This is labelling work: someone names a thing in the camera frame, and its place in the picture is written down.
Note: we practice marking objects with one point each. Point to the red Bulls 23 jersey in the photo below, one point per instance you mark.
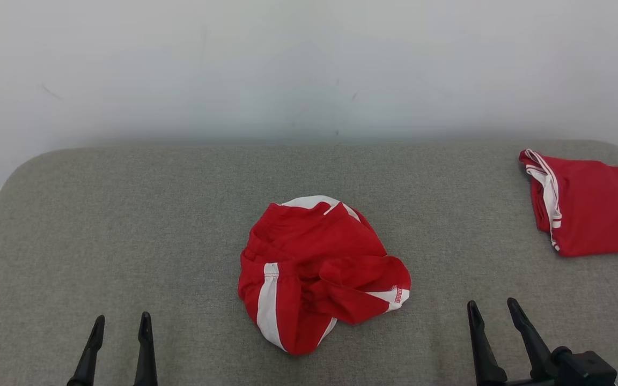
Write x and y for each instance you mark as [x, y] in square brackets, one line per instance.
[598, 209]

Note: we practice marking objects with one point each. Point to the grey fabric sofa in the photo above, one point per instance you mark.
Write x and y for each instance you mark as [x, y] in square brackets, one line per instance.
[126, 241]

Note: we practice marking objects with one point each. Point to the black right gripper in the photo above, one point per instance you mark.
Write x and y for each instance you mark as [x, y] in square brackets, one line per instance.
[523, 383]

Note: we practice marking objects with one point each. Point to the red shorts with white stripes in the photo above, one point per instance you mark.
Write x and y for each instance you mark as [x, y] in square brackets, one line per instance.
[314, 252]

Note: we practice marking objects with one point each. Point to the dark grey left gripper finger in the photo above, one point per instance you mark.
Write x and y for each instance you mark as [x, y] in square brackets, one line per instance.
[89, 359]
[146, 359]

